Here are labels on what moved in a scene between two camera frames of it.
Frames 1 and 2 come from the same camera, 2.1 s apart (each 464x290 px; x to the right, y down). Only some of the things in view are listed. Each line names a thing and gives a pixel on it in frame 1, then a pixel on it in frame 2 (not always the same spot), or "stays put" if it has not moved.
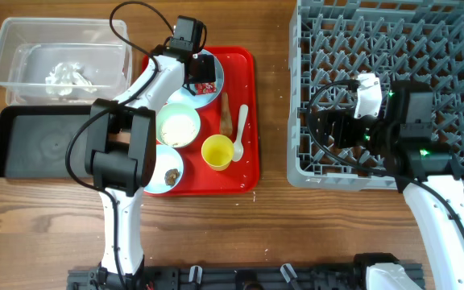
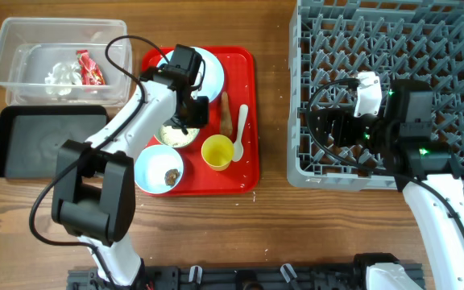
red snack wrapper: x=205 y=88 to x=90 y=72
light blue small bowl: x=167 y=171 stays put
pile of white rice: x=177 y=130 stays put
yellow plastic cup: x=217 y=151 stays put
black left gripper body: x=205 y=69 to x=196 y=113
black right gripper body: x=351 y=131 stays put
